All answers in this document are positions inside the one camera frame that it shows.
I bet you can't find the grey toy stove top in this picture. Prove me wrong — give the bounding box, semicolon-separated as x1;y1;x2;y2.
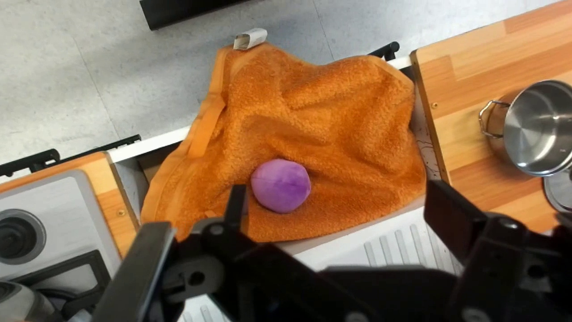
0;168;123;322

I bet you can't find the white toy sink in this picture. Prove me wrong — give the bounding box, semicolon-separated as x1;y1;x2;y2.
105;55;466;322

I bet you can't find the purple ball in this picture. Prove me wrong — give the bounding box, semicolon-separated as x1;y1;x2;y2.
248;157;312;215

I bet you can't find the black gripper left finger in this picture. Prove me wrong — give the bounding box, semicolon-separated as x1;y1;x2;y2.
90;184;310;322

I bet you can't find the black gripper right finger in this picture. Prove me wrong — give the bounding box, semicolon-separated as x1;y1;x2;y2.
425;177;572;322

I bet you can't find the steel pot lid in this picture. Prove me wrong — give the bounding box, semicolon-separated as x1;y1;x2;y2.
541;168;572;216

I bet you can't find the small steel pot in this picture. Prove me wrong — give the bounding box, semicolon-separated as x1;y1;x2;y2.
476;79;572;179

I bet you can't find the black oven door handle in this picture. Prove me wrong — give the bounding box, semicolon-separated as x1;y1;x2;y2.
0;134;142;179

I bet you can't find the orange towel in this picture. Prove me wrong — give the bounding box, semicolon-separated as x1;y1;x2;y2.
139;41;426;245

